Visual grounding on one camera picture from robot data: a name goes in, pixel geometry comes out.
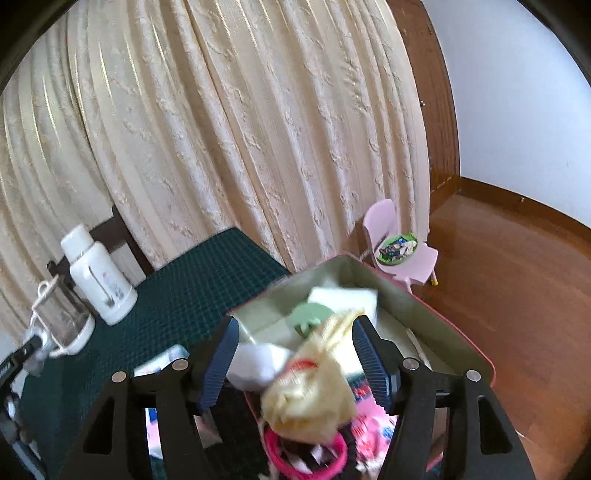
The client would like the pink metal tin box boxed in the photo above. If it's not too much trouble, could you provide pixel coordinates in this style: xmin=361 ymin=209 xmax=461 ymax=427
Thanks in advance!
xmin=228 ymin=253 xmax=497 ymax=480

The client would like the white cloth pouch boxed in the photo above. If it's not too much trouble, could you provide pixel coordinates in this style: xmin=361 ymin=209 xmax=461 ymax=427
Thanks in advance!
xmin=226 ymin=342 xmax=294 ymax=393

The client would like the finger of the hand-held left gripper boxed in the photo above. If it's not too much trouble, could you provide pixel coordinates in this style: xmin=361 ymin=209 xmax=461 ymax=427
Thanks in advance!
xmin=0 ymin=333 xmax=43 ymax=384

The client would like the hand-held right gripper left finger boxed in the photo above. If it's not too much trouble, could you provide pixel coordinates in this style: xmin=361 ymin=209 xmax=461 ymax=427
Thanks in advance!
xmin=55 ymin=315 xmax=241 ymax=480

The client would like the blue and white tissue packet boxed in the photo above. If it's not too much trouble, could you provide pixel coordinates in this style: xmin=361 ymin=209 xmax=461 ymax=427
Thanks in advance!
xmin=134 ymin=344 xmax=191 ymax=457

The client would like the white folded tissue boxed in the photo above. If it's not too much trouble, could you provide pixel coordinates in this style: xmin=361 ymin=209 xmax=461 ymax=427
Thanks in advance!
xmin=305 ymin=286 xmax=379 ymax=328

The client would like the pink plastic child chair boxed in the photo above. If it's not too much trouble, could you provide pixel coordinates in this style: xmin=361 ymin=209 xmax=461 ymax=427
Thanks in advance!
xmin=362 ymin=199 xmax=439 ymax=292

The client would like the green plaid tablecloth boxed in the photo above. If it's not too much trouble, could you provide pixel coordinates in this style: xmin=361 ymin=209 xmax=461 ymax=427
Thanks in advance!
xmin=18 ymin=226 xmax=291 ymax=480

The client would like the green round lid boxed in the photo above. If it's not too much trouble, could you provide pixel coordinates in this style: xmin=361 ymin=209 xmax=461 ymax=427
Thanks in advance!
xmin=288 ymin=302 xmax=335 ymax=335

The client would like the dark wooden chair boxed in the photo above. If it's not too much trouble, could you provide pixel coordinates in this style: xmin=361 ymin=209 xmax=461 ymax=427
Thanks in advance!
xmin=46 ymin=205 xmax=155 ymax=287

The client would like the pink silicone wristband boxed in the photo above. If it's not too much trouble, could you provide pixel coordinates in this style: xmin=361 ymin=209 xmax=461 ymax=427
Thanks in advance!
xmin=263 ymin=425 xmax=348 ymax=480

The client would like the glass kettle with white handle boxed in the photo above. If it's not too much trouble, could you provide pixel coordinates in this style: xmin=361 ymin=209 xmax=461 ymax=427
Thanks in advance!
xmin=28 ymin=274 xmax=97 ymax=360

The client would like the cream patterned curtain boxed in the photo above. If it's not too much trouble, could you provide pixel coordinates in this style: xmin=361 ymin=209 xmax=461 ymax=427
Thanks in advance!
xmin=0 ymin=0 xmax=430 ymax=342

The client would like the green printed plate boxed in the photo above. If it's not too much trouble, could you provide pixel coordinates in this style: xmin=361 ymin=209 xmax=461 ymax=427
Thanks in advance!
xmin=375 ymin=233 xmax=420 ymax=266

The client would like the red printed packet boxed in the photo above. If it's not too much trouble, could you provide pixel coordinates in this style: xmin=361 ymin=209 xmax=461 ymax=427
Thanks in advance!
xmin=346 ymin=374 xmax=402 ymax=462

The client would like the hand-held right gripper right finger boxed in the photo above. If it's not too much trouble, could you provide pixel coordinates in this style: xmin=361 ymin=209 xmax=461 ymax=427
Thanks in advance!
xmin=352 ymin=315 xmax=536 ymax=480

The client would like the brown wooden door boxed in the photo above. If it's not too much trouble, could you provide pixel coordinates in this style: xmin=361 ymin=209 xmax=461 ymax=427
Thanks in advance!
xmin=390 ymin=0 xmax=461 ymax=217

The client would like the yellow towel with red print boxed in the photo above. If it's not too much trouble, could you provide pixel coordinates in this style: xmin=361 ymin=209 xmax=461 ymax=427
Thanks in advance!
xmin=261 ymin=308 xmax=365 ymax=439

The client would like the white thermos flask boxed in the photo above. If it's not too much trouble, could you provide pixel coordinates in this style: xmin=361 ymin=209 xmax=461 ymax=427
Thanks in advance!
xmin=61 ymin=224 xmax=139 ymax=326

